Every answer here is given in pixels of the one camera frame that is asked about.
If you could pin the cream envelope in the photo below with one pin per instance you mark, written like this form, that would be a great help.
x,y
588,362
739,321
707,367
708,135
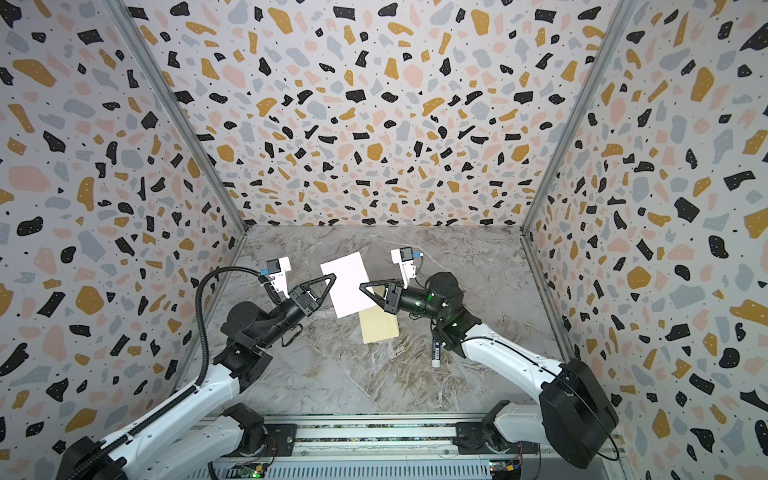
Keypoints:
x,y
377,325

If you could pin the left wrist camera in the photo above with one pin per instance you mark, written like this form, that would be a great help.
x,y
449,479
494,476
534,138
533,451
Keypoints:
x,y
276,271

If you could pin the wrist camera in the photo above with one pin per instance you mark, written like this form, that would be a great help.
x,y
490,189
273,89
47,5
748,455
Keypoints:
x,y
276,271
405,258

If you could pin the beige letter paper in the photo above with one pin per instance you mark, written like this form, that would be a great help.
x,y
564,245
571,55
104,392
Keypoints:
x,y
345,294

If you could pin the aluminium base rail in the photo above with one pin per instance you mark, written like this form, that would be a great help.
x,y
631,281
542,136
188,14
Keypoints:
x,y
392,437

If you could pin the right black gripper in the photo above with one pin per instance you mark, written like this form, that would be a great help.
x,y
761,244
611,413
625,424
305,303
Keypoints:
x,y
393,299

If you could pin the perforated grey cable tray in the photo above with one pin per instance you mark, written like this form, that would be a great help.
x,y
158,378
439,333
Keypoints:
x,y
390,469

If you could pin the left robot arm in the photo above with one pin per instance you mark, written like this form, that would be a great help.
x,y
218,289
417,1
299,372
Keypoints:
x,y
197,425

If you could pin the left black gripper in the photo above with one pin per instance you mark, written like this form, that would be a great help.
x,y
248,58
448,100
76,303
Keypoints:
x,y
307,304

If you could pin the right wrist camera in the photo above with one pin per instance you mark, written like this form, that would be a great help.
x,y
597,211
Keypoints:
x,y
405,258

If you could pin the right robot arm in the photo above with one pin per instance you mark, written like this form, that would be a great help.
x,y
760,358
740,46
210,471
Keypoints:
x,y
574,417

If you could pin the blue white glue stick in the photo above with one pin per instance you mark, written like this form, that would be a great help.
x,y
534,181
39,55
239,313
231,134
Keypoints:
x,y
436,352

